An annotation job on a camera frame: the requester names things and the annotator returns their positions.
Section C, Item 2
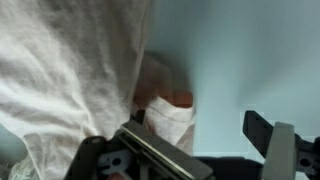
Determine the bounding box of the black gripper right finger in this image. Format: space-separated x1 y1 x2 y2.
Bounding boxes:
242 110 320 180

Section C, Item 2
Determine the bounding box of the white and red cloth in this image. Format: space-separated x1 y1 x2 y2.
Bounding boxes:
0 0 198 180

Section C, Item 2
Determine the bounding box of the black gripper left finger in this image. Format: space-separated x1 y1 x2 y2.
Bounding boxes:
63 109 215 180

